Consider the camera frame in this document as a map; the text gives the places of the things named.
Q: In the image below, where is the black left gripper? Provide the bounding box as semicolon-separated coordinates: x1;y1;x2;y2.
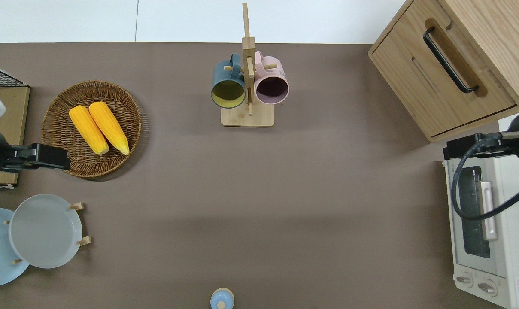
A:
4;144;70;171

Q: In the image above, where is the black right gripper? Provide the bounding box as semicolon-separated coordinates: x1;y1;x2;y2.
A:
443;133;512;161

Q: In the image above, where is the pink mug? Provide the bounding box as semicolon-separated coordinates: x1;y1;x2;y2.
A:
254;51;290;105

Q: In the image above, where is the round wicker basket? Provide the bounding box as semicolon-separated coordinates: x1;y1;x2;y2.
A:
42;80;142;179

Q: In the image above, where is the yellow corn cob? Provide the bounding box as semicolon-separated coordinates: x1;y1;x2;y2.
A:
69;105;110;155
89;101;130;156

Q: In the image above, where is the grey plate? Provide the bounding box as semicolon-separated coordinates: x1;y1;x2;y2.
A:
9;194;83;269

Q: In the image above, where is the wooden cabinet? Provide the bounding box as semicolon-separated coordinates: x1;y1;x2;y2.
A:
368;0;519;142

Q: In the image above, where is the wooden plate rack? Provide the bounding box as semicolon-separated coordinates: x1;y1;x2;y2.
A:
3;202;92;265

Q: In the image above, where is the white toaster oven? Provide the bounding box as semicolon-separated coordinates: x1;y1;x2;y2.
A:
442;154;519;309

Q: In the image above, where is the brown table mat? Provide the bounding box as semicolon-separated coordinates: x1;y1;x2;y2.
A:
0;42;507;309

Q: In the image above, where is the dark teal mug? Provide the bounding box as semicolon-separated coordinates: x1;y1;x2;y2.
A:
211;53;247;109

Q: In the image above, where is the wooden mug tree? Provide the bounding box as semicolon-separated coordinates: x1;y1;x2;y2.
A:
221;37;278;127

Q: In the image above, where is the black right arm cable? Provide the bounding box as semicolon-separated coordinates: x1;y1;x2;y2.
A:
451;135;519;221

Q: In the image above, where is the white oven door handle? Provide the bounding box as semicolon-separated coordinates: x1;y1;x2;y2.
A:
480;181;498;241

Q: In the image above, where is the black cabinet handle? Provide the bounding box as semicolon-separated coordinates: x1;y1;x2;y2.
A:
423;27;480;94

